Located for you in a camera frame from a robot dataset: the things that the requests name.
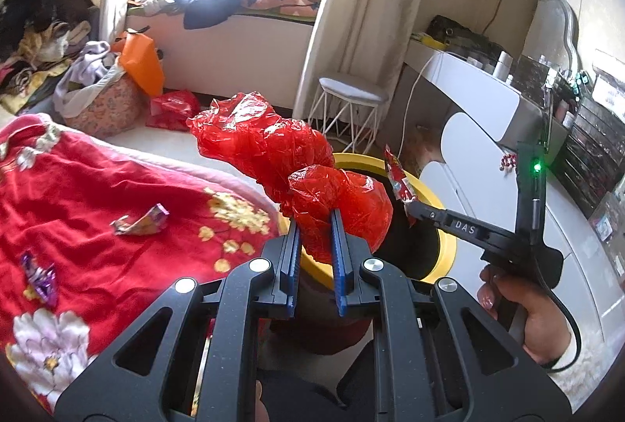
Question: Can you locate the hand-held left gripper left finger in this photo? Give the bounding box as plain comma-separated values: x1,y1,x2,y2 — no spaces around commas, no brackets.
54,222,302,422

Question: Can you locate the lavender cloth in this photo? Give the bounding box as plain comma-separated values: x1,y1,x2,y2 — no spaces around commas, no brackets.
54,41,118,117

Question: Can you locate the pile of clothes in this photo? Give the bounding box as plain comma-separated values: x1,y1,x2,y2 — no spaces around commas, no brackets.
0,0,111,115

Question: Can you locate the vanity mirror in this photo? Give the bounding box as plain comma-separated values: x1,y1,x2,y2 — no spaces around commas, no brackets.
522,0,582,76

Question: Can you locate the white wire stool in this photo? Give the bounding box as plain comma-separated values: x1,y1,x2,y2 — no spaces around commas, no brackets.
307,73,389,154

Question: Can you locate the purple candy wrapper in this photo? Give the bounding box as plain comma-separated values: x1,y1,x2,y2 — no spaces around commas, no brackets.
20,250,59,308

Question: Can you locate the white drawer cabinet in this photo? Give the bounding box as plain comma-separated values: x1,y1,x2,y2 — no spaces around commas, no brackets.
420,112,625,340

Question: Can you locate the gold candy wrapper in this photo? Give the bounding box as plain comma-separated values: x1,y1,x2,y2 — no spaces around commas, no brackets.
111,203,169,237

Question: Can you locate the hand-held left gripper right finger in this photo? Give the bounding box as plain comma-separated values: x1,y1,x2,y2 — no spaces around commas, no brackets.
331,209,572,422

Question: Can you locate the small red plastic bag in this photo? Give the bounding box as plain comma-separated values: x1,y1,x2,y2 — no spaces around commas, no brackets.
145,90,201,132

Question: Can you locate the floral fabric basket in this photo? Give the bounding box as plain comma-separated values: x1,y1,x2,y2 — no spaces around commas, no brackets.
54,61,147,139

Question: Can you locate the black drawer organizer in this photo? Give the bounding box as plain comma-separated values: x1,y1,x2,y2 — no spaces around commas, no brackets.
557,95,625,218

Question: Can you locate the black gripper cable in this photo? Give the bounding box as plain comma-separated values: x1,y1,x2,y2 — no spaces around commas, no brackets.
532,251,583,372

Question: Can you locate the white bottle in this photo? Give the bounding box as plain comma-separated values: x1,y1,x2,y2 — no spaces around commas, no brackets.
493,51,513,80

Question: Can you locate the red floral blanket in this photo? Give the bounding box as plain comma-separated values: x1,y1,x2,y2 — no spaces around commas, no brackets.
0,113,289,413

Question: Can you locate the orange plastic bag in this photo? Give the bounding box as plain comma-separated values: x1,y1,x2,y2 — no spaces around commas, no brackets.
111,29,164,98

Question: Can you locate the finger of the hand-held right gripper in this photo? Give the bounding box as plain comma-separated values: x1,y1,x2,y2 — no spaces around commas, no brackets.
404,200,447,231

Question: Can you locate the red snack wrapper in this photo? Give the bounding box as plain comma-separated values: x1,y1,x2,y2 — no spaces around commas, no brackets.
383,145,421,227

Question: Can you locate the dark bag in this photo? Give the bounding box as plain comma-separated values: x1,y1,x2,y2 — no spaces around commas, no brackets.
427,14,504,56

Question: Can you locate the white cable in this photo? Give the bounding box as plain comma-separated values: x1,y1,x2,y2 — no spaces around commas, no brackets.
398,48,443,159

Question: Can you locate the person's right hand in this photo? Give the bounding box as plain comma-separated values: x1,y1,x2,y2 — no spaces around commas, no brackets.
479,266,572,365

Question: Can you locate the yellow trash bin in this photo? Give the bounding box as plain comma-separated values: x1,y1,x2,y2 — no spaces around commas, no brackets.
277,152,458,293

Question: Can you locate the person's right forearm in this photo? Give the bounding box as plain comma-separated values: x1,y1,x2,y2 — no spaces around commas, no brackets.
546,343,578,375

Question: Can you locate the white dressing table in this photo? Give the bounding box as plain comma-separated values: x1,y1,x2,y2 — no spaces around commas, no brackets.
403,38,552,144

